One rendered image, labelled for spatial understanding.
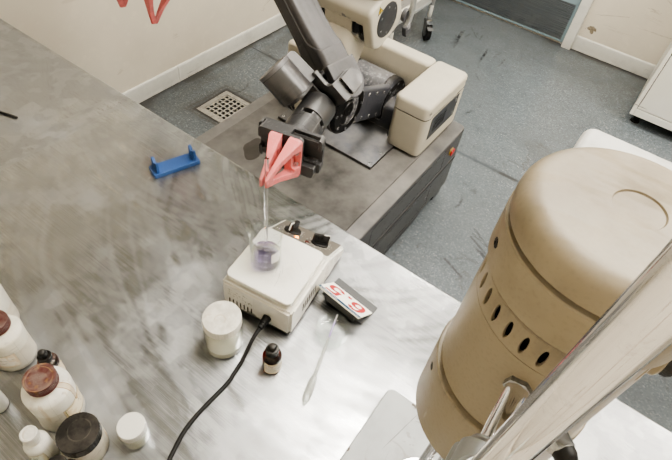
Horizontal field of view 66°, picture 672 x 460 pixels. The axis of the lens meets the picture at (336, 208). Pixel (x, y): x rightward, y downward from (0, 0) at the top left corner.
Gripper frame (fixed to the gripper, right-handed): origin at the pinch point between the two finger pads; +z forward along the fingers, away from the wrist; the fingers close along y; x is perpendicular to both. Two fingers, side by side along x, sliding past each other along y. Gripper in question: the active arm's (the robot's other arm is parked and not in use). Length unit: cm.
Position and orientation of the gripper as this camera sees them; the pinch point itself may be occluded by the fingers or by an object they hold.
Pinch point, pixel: (265, 180)
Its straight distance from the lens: 73.1
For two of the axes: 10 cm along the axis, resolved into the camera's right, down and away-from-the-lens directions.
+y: 9.3, 3.4, -1.8
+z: -3.6, 6.6, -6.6
